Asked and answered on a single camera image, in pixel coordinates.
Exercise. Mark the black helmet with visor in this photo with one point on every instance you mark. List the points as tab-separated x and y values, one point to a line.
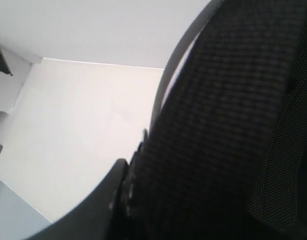
226	156

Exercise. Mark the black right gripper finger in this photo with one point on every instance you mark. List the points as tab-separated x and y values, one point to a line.
98	217

